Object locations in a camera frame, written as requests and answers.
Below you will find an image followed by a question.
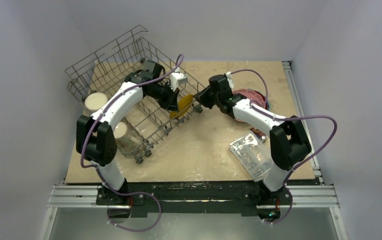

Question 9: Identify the clear plastic screw box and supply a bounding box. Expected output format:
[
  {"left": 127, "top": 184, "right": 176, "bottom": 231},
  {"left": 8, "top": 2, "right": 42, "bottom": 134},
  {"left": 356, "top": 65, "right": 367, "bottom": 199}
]
[{"left": 229, "top": 132, "right": 273, "bottom": 182}]

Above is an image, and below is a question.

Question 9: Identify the pink dotted plate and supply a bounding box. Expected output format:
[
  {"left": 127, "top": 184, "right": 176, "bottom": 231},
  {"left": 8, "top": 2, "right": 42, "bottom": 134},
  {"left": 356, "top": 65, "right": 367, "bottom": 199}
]
[{"left": 233, "top": 88, "right": 269, "bottom": 123}]

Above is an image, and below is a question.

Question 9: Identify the blue plate under stack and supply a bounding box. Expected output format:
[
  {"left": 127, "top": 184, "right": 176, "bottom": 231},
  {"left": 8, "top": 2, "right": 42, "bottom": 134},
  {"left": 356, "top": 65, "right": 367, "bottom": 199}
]
[{"left": 263, "top": 95, "right": 270, "bottom": 111}]

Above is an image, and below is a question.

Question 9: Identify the brown copper tool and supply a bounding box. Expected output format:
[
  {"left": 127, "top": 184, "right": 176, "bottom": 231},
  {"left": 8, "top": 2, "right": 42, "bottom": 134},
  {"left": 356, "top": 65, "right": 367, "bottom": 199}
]
[{"left": 250, "top": 127, "right": 267, "bottom": 143}]

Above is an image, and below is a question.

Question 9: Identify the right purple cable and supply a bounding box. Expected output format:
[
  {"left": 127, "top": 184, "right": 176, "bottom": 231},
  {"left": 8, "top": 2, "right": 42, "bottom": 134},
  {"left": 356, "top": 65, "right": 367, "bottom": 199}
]
[{"left": 230, "top": 68, "right": 339, "bottom": 226}]

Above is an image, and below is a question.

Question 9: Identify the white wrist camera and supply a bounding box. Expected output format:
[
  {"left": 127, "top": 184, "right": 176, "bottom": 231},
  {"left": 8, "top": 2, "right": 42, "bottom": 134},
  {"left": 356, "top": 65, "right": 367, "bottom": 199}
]
[
  {"left": 225, "top": 71, "right": 234, "bottom": 89},
  {"left": 168, "top": 67, "right": 188, "bottom": 91}
]

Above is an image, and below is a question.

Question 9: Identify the grey wire dish rack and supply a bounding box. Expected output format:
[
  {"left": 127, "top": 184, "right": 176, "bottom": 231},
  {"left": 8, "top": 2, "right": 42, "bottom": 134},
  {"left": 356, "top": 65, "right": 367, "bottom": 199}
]
[{"left": 65, "top": 24, "right": 203, "bottom": 164}]

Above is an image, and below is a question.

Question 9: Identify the aluminium rail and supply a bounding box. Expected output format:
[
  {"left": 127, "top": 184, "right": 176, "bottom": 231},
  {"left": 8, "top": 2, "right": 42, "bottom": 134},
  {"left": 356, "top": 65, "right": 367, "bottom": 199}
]
[{"left": 282, "top": 61, "right": 348, "bottom": 240}]

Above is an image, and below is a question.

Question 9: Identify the black base frame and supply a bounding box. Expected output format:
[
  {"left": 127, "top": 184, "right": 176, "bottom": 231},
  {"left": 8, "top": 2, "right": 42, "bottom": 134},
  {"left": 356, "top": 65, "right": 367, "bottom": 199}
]
[{"left": 96, "top": 180, "right": 293, "bottom": 222}]

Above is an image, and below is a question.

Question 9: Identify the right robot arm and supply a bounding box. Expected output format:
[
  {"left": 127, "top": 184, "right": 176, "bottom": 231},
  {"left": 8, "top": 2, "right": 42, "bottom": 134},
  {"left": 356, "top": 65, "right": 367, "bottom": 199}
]
[{"left": 194, "top": 74, "right": 312, "bottom": 204}]

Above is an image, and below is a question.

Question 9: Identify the yellow black saucer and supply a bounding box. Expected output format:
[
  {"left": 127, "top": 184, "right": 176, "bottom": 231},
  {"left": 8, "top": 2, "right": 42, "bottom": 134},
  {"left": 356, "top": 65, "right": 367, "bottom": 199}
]
[{"left": 170, "top": 94, "right": 193, "bottom": 119}]

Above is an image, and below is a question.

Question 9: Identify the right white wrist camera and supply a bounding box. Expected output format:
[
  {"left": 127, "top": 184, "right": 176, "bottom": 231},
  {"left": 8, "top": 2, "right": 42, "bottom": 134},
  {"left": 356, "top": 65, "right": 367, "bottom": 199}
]
[{"left": 225, "top": 71, "right": 234, "bottom": 89}]

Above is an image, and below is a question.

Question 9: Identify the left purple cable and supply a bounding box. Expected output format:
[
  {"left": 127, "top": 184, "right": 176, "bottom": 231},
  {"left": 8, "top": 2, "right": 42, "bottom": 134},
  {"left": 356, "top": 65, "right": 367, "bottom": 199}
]
[{"left": 79, "top": 53, "right": 185, "bottom": 198}]

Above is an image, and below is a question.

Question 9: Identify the purple loop cable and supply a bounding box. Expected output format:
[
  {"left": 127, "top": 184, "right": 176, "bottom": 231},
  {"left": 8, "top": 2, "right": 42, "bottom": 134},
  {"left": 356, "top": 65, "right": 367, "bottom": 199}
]
[{"left": 106, "top": 192, "right": 162, "bottom": 233}]

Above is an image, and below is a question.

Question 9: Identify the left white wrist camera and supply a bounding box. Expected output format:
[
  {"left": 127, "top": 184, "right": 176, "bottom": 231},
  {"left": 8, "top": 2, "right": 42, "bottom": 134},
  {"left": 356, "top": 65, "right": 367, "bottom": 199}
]
[{"left": 168, "top": 67, "right": 188, "bottom": 91}]

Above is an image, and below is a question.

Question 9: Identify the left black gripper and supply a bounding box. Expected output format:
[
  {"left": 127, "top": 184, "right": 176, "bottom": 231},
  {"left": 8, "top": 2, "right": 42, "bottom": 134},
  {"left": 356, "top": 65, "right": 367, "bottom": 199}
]
[{"left": 147, "top": 81, "right": 179, "bottom": 112}]

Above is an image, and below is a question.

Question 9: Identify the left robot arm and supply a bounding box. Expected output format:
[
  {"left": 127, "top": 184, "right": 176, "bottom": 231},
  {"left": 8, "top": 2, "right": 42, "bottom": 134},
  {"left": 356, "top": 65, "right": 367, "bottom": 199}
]
[{"left": 76, "top": 59, "right": 181, "bottom": 205}]

